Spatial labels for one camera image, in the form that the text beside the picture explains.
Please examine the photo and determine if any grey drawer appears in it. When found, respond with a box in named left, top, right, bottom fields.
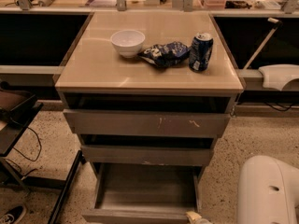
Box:
left=81, top=145, right=213, bottom=166
left=64, top=109, right=230, bottom=138
left=83, top=163, right=201, bottom=224

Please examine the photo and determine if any black cart on left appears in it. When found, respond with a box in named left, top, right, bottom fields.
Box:
left=0, top=81, right=83, bottom=224

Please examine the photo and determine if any grey middle drawer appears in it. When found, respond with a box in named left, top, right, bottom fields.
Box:
left=81, top=145, right=213, bottom=166

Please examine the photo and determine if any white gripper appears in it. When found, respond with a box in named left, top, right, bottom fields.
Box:
left=186, top=211, right=213, bottom=224

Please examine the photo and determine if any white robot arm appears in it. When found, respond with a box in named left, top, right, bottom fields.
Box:
left=186, top=155, right=299, bottom=224

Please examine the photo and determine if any black cable under ledge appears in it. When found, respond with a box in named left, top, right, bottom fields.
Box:
left=264, top=102, right=297, bottom=112

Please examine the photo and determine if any grey bottom drawer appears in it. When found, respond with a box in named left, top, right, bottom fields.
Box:
left=83, top=163, right=201, bottom=224

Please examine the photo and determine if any white dustpan with handle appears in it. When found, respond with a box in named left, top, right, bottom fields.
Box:
left=243, top=18, right=299, bottom=91

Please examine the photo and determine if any grey three-drawer cabinet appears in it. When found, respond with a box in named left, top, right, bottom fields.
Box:
left=53, top=10, right=246, bottom=224

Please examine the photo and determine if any white bowl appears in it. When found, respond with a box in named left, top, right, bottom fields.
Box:
left=110, top=30, right=145, bottom=58

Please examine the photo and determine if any grey top drawer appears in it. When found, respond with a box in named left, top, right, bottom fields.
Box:
left=64, top=109, right=230, bottom=138

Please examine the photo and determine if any blue crumpled snack bag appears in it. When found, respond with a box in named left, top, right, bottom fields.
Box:
left=138, top=41, right=190, bottom=68

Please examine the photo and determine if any blue soda can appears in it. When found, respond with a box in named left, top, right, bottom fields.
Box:
left=189, top=33, right=214, bottom=72

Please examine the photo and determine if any black and white sneaker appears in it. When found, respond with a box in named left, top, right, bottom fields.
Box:
left=0, top=205, right=27, bottom=224

